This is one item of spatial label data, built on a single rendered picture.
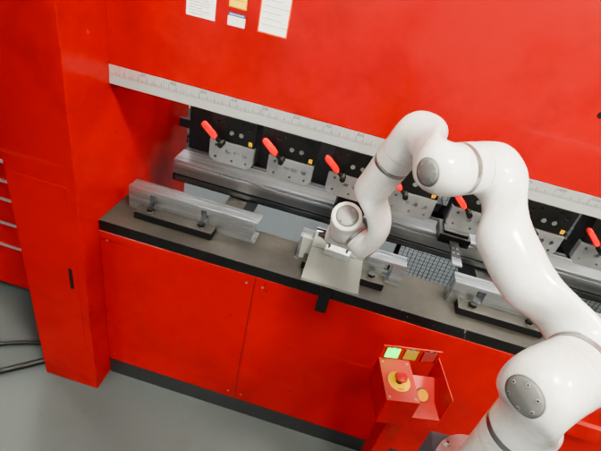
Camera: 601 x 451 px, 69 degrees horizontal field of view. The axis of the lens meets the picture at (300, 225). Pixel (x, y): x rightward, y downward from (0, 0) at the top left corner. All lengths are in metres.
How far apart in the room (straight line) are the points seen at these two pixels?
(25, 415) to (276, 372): 1.06
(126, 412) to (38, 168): 1.13
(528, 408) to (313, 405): 1.34
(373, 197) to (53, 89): 0.93
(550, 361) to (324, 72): 0.91
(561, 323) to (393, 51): 0.79
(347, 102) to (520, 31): 0.47
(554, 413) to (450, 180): 0.39
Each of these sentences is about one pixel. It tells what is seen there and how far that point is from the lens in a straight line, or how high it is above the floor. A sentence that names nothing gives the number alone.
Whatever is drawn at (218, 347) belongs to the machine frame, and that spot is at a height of 0.40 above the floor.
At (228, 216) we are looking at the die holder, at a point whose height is 0.96.
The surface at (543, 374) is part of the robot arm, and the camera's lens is 0.77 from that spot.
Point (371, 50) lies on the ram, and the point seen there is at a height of 1.63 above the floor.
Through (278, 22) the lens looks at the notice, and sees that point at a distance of 1.32.
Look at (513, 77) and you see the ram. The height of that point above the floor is 1.66.
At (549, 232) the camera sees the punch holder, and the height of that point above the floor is 1.25.
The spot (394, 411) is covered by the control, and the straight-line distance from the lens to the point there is 1.48.
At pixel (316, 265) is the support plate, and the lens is 1.41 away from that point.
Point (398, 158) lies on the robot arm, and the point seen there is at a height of 1.50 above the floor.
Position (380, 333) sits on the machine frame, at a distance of 1.64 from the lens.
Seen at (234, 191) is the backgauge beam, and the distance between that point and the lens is 1.86.
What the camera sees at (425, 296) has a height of 0.88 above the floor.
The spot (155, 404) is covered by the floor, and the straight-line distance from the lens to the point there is 2.22.
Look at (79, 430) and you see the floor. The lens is 2.20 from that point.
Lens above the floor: 1.88
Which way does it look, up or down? 34 degrees down
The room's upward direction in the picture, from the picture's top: 14 degrees clockwise
